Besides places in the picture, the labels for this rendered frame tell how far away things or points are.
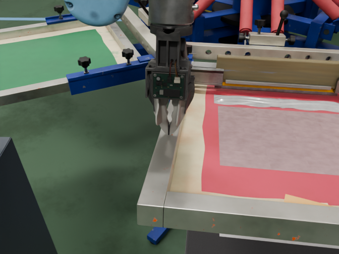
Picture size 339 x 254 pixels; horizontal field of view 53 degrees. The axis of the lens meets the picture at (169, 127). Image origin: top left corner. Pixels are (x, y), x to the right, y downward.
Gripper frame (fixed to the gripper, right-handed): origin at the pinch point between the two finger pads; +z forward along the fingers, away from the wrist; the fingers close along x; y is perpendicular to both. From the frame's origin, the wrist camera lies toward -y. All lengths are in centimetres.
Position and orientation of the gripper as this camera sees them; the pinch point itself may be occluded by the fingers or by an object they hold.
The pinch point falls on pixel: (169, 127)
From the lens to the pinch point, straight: 66.8
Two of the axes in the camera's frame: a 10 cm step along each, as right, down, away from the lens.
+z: -0.3, 9.0, 4.4
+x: 9.9, 0.8, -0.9
